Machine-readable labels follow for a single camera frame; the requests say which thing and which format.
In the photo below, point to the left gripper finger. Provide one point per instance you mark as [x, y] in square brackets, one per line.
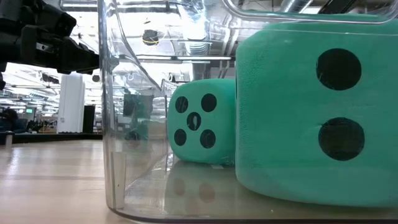
[82, 59]

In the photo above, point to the teal foam die black dots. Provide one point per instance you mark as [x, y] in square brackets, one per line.
[280, 124]
[217, 149]

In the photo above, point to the white building pillar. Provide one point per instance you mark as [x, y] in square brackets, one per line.
[71, 102]

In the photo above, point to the green exit sign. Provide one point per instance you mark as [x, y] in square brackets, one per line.
[29, 110]

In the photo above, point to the black standing panel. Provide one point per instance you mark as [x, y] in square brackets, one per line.
[88, 119]

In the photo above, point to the black ceiling device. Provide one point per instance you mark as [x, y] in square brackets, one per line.
[150, 37]

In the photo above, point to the person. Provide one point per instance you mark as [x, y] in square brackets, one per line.
[9, 119]

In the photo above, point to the large clear plastic container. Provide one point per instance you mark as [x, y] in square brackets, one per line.
[140, 193]

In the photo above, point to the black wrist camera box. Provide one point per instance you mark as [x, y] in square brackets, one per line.
[46, 15]

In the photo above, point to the silver ventilation duct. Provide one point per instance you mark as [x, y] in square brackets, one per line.
[196, 31]

